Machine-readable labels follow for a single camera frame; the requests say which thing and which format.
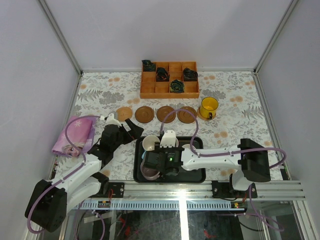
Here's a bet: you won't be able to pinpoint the woven rattan coaster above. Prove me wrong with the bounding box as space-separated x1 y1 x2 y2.
116 106 133 122
197 107 216 121

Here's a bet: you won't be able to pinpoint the blue mug white inside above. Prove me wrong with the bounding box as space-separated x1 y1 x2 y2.
141 135 160 159

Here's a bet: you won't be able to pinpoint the brown wooden coaster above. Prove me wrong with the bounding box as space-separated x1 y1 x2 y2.
177 106 197 124
156 105 176 123
135 106 155 124

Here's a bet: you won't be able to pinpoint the lilac mug black handle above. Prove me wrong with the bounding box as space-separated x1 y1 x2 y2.
140 163 160 181

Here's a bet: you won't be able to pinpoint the white speckled mug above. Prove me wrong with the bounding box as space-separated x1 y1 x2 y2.
182 144 191 149

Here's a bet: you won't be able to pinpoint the yellow mug black outside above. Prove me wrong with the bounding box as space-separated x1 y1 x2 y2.
200 97 219 113

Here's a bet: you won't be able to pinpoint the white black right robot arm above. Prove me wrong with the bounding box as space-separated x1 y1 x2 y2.
141 138 271 198

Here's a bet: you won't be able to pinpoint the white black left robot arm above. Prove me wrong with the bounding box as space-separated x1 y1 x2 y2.
24 114 144 235

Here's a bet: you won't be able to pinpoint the purple princess print pouch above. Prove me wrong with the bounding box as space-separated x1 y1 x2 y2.
51 116 97 158

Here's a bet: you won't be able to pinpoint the black plastic tray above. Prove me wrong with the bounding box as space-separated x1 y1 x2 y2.
133 136 206 184

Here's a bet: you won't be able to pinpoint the orange wooden compartment box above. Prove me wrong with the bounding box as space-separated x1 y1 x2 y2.
139 61 200 99

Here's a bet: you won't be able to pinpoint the rolled dark cloth orange accents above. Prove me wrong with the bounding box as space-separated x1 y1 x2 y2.
155 67 170 82

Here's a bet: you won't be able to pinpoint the rolled dark cloth top-left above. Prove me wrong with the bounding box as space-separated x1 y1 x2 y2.
141 59 156 72

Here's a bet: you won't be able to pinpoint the rolled green leaf cloth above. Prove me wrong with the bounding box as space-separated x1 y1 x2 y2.
169 79 185 94

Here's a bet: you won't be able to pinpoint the rolled dark cloth right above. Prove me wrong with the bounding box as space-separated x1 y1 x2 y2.
182 67 198 82

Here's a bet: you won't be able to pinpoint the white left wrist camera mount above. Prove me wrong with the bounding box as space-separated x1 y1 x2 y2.
99 113 121 126

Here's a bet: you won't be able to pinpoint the aluminium front frame rail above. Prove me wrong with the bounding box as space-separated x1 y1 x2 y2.
80 180 306 212

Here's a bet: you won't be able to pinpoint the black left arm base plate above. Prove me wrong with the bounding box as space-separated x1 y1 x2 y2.
97 182 125 199

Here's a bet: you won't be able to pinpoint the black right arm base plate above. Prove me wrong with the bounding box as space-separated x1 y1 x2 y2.
211 180 258 201

